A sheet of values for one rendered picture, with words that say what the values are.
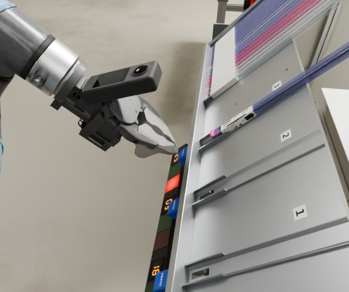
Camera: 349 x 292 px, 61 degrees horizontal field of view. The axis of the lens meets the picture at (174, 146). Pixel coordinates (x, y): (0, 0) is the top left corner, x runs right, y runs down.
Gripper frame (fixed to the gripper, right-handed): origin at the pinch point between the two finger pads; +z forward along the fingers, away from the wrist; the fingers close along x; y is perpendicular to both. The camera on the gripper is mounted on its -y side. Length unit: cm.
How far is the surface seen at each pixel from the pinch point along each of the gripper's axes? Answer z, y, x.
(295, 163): 3.3, -19.0, 12.7
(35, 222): 4, 94, -20
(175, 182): 4.2, 3.6, 3.5
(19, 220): -2, 98, -20
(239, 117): 2.1, -12.3, 0.4
